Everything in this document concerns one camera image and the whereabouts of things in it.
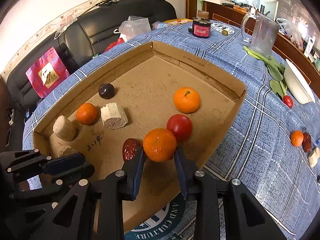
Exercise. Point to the clear plastic bag on sofa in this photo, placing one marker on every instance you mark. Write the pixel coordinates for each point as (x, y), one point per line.
(132, 27)

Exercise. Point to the black leather sofa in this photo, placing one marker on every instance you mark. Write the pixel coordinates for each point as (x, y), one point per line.
(89, 35)

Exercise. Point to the pink label black jar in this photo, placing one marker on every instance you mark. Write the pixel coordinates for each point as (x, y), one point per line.
(201, 25)

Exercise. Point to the white cylinder chunk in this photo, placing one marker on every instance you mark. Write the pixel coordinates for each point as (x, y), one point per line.
(313, 157)

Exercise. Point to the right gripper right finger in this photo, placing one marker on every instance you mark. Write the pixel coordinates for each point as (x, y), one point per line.
(244, 216)

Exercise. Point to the small red tomato near greens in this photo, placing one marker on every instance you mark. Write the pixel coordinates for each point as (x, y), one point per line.
(288, 101)

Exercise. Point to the large red jujube far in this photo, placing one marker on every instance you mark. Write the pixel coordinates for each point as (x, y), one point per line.
(307, 142)

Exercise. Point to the dark purple plum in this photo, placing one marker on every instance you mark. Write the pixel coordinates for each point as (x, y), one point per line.
(106, 91)

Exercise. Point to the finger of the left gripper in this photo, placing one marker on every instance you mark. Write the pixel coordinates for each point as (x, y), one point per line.
(63, 164)
(22, 165)

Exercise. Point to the red gift bag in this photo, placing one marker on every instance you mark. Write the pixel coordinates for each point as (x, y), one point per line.
(47, 73)

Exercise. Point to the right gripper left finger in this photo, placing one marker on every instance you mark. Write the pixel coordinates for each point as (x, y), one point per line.
(95, 210)

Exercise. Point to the orange mandarin large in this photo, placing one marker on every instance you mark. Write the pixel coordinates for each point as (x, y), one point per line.
(159, 145)

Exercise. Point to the clear glass pitcher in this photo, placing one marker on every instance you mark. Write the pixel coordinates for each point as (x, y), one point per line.
(264, 33)

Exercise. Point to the white plate with pattern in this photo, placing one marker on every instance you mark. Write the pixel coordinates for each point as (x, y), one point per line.
(219, 27)

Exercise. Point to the round beige cork piece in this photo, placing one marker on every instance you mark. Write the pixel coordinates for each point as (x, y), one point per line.
(64, 128)

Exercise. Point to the green leafy vegetable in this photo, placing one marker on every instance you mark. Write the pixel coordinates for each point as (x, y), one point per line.
(275, 69)

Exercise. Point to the brown cardboard box tray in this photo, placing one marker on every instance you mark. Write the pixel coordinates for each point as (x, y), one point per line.
(145, 79)

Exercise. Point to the white bowl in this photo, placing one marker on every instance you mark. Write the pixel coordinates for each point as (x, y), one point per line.
(297, 85)

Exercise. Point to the orange mandarin small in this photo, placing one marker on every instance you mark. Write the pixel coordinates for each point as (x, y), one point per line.
(86, 114)

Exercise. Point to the blue plaid tablecloth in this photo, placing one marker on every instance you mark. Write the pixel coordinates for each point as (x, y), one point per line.
(256, 149)

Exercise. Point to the beige cork chunk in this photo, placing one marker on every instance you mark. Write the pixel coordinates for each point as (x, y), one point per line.
(62, 148)
(113, 116)

